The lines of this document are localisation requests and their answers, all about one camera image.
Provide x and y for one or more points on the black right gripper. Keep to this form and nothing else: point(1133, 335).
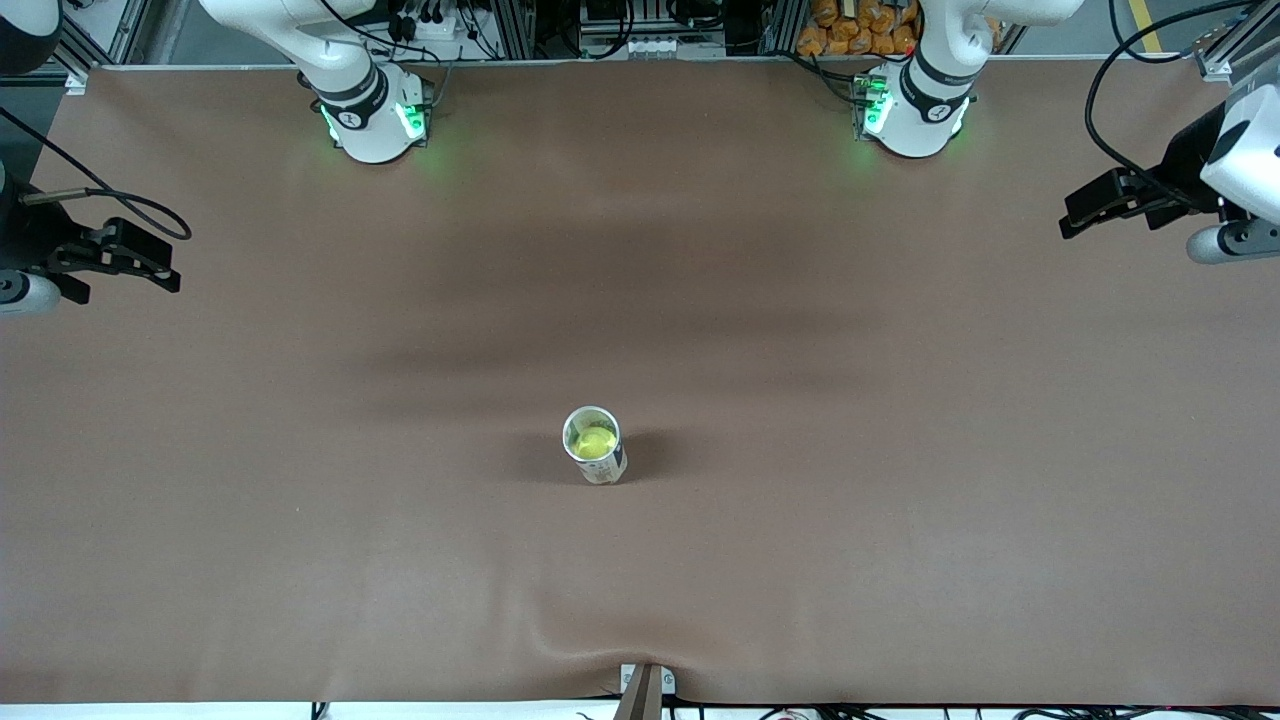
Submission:
point(22, 236)

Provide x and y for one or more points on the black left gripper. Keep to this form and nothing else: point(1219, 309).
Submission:
point(1186, 164)

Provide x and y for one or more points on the yellow tennis ball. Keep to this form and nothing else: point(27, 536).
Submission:
point(595, 441)

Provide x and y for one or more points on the clear tennis ball tube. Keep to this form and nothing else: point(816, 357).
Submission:
point(612, 472)

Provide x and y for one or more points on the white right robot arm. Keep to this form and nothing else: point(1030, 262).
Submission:
point(365, 120)

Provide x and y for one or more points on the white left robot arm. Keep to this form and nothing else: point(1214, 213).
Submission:
point(925, 110)

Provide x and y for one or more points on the orange bags pile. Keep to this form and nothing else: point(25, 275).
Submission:
point(850, 30)

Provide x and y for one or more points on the white power strip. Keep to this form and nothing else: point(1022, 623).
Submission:
point(440, 25)

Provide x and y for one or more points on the brown table mat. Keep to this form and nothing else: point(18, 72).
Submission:
point(900, 560)

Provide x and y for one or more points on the aluminium frame corner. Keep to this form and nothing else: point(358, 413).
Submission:
point(75, 80)

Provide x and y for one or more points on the aluminium frame post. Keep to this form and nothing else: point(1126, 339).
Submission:
point(515, 30)

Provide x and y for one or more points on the aluminium profile beam with bracket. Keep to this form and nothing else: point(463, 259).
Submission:
point(645, 695)

